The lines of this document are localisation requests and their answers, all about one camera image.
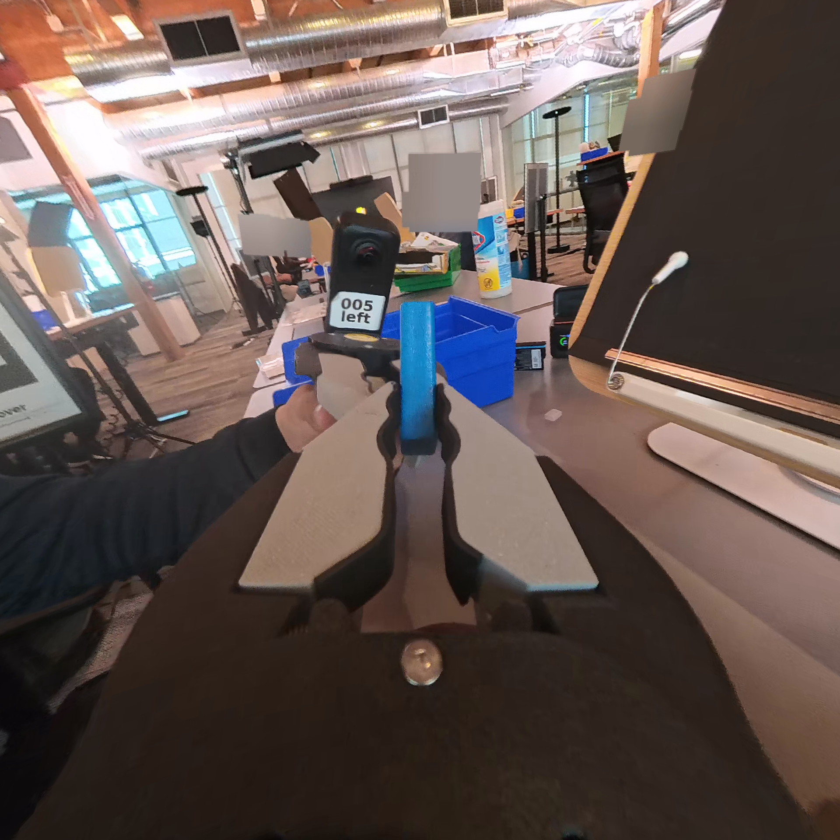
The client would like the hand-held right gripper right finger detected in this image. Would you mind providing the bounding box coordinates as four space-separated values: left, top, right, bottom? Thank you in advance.
436 382 601 606

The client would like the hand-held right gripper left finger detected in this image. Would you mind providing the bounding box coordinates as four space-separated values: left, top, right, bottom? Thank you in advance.
238 382 401 613

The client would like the blue wooden block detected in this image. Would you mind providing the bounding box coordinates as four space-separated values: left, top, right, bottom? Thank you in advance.
399 301 439 458

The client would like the person's left forearm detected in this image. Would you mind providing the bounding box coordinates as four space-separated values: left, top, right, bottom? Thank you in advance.
0 408 294 622

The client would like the person's left hand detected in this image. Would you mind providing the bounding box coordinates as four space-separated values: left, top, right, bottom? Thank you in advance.
274 386 340 454

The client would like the green plastic bin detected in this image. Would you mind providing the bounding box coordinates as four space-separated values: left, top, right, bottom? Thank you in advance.
393 248 463 295

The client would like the blue plastic tray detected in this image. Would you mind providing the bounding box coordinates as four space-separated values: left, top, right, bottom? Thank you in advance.
272 337 320 409

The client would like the black studio light panel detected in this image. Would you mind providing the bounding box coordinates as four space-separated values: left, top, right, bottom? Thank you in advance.
222 133 322 182

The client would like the disinfecting wipes canister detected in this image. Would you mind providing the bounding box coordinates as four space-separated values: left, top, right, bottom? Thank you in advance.
475 199 513 301

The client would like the blue plastic bin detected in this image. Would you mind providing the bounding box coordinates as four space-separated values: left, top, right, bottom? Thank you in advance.
381 295 521 409

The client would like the black charger box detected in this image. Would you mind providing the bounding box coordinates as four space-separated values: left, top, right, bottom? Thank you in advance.
549 285 589 360

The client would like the white stand base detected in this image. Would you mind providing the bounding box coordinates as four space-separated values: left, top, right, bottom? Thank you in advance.
646 422 840 494

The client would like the black tripod stand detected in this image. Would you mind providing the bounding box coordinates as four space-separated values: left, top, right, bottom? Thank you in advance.
62 338 193 457

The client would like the black office chair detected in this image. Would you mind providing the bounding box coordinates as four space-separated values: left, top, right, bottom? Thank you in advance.
576 157 632 274

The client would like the white printed sign board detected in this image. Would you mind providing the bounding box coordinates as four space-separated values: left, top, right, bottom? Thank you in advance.
0 270 88 448

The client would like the black felt display board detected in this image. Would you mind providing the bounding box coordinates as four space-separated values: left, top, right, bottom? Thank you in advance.
567 0 840 490

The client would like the silver ceiling duct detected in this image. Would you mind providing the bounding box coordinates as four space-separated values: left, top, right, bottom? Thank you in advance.
64 0 454 88

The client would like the white tipped wire clip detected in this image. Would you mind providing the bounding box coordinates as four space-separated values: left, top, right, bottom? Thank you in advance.
605 251 690 392

